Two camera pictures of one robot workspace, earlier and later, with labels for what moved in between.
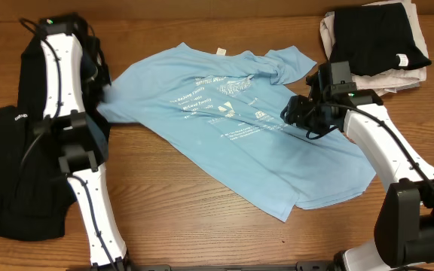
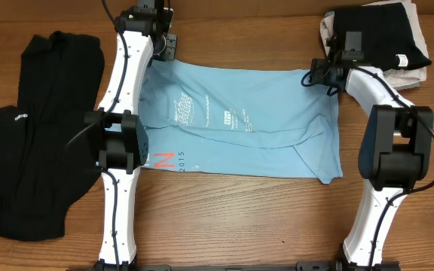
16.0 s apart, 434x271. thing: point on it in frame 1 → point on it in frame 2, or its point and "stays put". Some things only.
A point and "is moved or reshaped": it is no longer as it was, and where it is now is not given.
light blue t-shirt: (229, 105) is moved or reshaped
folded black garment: (374, 38) stays put
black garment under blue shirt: (32, 198) stays put
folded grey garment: (395, 89) stays put
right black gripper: (294, 111) → (316, 73)
